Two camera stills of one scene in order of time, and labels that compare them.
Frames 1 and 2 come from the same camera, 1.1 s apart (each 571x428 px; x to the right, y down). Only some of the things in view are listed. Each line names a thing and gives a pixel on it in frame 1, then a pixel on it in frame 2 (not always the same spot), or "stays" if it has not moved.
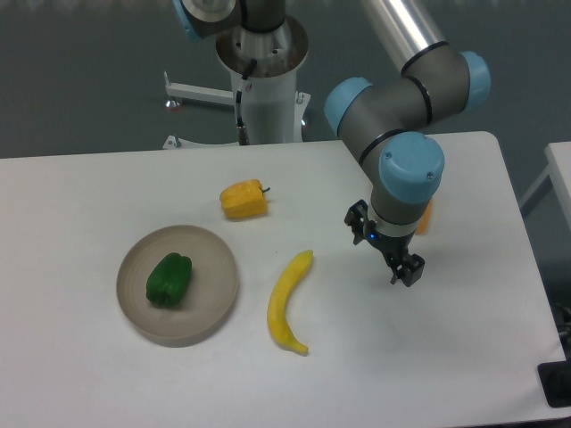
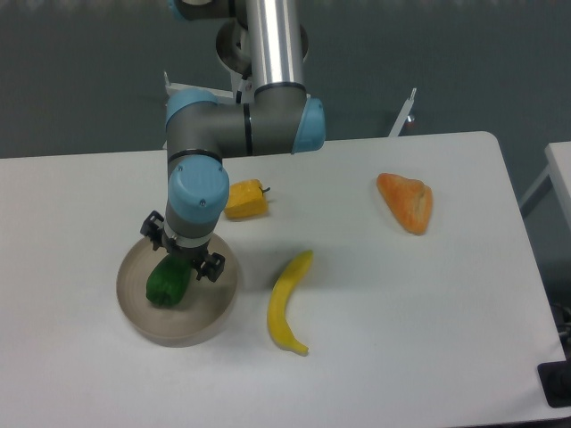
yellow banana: x=277 y=309 stays
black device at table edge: x=555 y=378 stays
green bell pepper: x=169 y=279 stays
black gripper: x=395 y=249 -> x=211 y=266
